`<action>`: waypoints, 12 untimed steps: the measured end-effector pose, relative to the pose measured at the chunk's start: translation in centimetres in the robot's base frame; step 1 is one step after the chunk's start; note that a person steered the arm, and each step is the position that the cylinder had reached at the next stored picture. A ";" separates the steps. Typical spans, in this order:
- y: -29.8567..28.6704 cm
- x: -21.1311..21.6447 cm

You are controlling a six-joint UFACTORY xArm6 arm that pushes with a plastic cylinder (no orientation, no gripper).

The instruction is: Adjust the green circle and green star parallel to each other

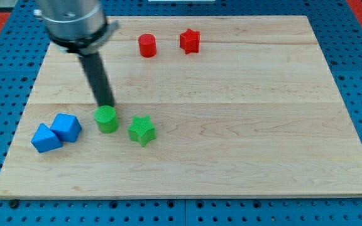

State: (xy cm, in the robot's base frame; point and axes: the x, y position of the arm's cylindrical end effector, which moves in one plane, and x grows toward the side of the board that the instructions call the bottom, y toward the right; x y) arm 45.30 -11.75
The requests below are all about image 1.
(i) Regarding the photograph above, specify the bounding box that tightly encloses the blue cube block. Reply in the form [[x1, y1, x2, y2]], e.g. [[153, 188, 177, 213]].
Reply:
[[50, 114, 82, 143]]

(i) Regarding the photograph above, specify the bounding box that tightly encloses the blue wedge block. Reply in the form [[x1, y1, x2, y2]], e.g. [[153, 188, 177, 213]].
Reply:
[[31, 123, 63, 153]]

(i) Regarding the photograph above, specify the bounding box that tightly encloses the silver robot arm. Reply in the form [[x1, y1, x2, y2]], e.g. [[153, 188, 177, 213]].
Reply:
[[34, 0, 119, 107]]

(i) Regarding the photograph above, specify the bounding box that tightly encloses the green cylinder block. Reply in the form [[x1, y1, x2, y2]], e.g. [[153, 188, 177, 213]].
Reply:
[[94, 105, 119, 134]]

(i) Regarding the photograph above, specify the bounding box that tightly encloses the green star block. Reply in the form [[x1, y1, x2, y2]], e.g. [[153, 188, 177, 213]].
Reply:
[[128, 115, 156, 147]]

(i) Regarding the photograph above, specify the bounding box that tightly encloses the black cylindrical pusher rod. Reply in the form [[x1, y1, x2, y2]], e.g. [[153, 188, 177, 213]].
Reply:
[[79, 52, 115, 107]]

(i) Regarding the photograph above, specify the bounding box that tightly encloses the red star block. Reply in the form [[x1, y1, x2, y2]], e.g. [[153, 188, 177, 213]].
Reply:
[[179, 28, 200, 55]]

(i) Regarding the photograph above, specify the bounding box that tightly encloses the red cylinder block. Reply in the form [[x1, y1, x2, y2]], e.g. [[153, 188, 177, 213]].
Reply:
[[138, 33, 156, 58]]

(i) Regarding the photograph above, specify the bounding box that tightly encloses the wooden board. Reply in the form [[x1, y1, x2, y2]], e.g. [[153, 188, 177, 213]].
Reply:
[[0, 16, 362, 200]]

